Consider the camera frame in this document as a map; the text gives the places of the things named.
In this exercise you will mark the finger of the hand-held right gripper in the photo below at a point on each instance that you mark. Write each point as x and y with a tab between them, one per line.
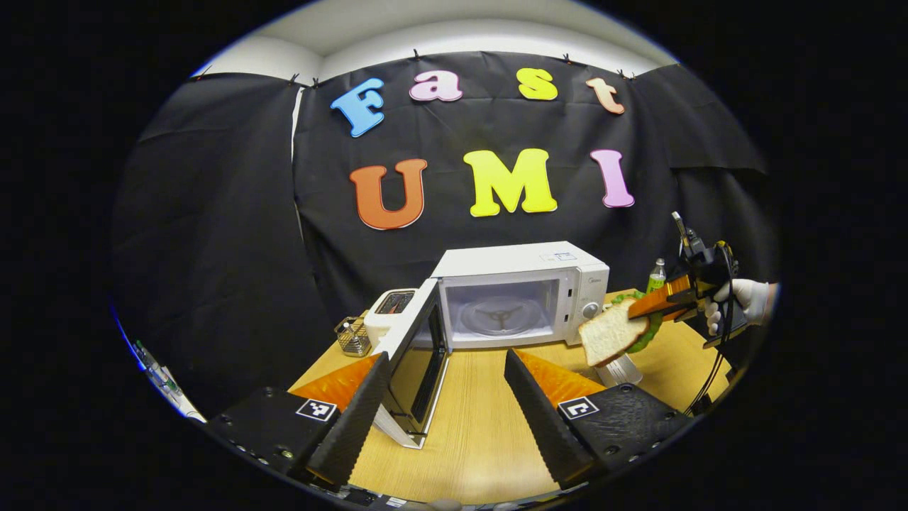
660	299

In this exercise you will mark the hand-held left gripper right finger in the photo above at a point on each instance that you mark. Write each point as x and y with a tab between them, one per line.
543	429

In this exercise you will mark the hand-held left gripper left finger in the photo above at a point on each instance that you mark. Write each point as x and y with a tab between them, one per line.
352	426

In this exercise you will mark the green lettuce leaf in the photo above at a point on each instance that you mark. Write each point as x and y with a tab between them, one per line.
651	330

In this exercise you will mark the white bread slice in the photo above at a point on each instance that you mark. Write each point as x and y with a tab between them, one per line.
610	333

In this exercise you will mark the white microwave oven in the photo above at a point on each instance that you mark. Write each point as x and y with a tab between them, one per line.
511	266

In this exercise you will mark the glass microwave turntable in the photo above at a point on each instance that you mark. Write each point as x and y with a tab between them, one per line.
482	328

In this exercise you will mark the green drink bottle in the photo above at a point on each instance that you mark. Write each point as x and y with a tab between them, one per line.
657	278

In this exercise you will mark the white rectangular tray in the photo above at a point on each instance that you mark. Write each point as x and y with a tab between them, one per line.
621	372

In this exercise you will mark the white toaster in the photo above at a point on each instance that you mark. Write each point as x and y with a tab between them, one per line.
383	323

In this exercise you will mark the black backdrop cloth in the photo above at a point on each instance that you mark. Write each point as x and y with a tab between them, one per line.
454	128

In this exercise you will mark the row of black cloth clips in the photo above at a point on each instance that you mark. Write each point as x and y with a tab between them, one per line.
416	54

